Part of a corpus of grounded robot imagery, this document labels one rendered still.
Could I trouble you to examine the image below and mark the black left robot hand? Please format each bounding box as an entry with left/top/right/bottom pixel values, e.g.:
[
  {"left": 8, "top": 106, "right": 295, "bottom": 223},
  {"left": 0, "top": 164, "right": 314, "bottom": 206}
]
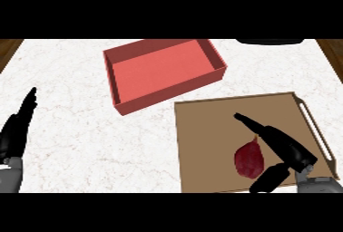
[{"left": 0, "top": 86, "right": 39, "bottom": 166}]

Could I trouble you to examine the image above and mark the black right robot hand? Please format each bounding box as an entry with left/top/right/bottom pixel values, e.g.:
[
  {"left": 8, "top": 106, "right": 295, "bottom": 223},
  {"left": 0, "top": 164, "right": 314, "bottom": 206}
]
[{"left": 234, "top": 112, "right": 320, "bottom": 194}]

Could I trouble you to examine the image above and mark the brown wooden tray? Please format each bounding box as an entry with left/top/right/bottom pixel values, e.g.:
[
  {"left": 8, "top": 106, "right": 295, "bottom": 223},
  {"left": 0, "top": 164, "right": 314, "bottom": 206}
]
[{"left": 173, "top": 92, "right": 340, "bottom": 194}]

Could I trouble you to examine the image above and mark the red cardboard box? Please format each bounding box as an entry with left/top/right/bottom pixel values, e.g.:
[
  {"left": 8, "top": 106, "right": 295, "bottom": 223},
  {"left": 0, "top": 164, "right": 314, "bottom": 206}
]
[{"left": 102, "top": 39, "right": 228, "bottom": 117}]

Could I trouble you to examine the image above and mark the black rounded appliance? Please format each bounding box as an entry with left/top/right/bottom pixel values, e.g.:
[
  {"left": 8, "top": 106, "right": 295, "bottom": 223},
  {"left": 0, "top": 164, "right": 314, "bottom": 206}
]
[{"left": 235, "top": 38, "right": 306, "bottom": 46}]

